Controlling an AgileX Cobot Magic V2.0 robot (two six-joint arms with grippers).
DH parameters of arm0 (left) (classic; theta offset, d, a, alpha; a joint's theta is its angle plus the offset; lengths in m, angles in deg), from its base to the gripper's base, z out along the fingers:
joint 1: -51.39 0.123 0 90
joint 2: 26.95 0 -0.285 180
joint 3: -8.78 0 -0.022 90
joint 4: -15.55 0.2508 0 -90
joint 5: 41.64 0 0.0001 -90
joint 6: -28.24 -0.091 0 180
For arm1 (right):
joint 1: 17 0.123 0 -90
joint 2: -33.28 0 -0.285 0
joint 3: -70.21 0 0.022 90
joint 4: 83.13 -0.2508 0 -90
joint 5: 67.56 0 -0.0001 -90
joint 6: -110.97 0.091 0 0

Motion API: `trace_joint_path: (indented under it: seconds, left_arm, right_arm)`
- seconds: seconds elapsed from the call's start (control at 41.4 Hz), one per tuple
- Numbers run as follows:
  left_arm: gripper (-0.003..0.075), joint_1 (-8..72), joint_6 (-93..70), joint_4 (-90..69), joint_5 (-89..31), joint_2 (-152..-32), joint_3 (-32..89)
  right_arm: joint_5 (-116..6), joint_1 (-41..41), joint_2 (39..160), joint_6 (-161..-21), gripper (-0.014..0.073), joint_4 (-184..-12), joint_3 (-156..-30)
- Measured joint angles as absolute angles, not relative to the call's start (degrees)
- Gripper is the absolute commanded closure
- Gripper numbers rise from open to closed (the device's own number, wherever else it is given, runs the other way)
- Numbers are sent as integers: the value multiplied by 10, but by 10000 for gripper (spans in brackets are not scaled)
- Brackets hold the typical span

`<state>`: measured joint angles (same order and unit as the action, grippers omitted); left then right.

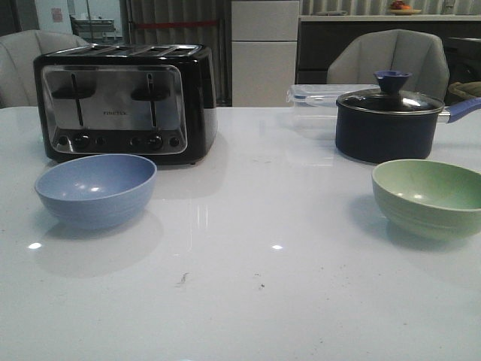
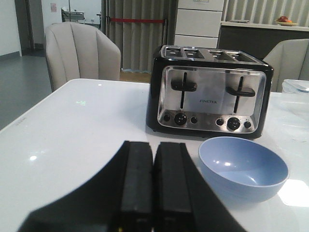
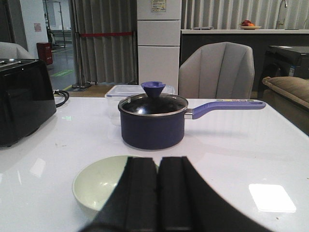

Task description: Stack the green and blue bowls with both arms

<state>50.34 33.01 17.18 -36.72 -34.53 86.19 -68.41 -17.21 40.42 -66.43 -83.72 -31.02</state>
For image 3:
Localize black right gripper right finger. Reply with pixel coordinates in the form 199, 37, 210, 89
158, 157, 268, 232

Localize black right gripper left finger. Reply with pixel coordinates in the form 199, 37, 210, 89
83, 157, 157, 232

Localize green bowl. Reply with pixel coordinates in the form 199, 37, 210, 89
72, 156, 137, 219

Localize glass pot lid blue knob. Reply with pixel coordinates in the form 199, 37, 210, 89
118, 81, 188, 117

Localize clear plastic food container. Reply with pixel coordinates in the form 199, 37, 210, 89
104, 84, 176, 126

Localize beige chair right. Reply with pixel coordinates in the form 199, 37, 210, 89
178, 42, 255, 99

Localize beige chair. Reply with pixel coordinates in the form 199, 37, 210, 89
0, 42, 35, 59
178, 42, 255, 99

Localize black silver four-slot toaster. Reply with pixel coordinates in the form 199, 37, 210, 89
0, 58, 56, 147

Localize brown cushion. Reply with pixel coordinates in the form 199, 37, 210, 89
262, 76, 309, 109

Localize black appliance box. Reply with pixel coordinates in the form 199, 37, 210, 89
258, 45, 309, 96

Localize red barrier belt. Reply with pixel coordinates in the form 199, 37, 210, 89
79, 31, 133, 37

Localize dark kitchen counter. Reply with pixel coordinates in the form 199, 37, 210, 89
180, 29, 309, 92

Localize red fire extinguisher box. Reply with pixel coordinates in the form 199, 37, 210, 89
36, 42, 53, 65

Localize white refrigerator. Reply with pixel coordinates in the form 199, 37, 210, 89
137, 0, 182, 93

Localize fruit plate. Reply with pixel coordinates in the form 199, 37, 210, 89
240, 20, 261, 30

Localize beige chair left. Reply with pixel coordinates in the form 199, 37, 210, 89
0, 42, 35, 59

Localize silver faucet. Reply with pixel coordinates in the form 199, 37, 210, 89
275, 0, 288, 29

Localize blue saucepan with handle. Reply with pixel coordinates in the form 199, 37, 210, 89
118, 101, 266, 150

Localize black toaster power cable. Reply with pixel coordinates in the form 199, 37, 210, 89
52, 89, 70, 108

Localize barrier stanchion post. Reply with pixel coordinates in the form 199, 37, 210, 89
72, 32, 91, 89

